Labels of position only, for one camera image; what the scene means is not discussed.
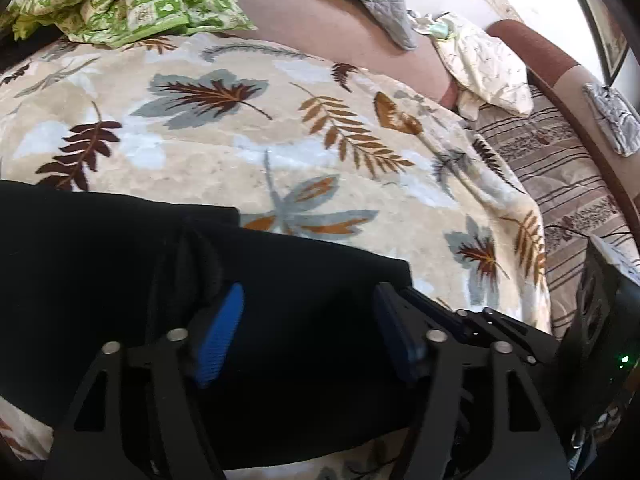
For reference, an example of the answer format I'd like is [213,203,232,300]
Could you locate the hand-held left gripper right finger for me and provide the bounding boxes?
[372,282,572,480]

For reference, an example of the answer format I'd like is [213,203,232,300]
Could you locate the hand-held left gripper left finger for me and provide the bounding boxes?
[42,282,246,480]

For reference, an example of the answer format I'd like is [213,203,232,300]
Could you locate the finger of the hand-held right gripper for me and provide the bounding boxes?
[405,287,563,367]

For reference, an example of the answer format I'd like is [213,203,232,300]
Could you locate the black pants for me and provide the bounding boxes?
[0,180,416,471]

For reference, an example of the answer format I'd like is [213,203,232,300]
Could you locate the striped sofa cover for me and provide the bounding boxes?
[470,85,637,341]

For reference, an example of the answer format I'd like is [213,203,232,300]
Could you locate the leaf print blanket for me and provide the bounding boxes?
[0,32,553,480]

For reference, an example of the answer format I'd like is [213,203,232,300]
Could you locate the grey white crumpled cloth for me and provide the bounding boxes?
[582,82,640,157]

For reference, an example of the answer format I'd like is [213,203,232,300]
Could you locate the brown sofa armrest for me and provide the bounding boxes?
[487,20,640,241]

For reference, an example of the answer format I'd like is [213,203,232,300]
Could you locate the pink bed sheet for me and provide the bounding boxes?
[222,0,458,109]

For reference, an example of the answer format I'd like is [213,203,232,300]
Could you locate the mint green cloth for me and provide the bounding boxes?
[425,14,453,40]

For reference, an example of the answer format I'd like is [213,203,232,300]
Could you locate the green patterned blanket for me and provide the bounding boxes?
[0,0,258,48]

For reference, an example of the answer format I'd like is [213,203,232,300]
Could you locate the black cable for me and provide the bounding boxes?
[544,225,633,242]

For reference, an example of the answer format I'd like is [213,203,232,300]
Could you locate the dark picture frame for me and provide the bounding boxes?
[557,0,631,86]

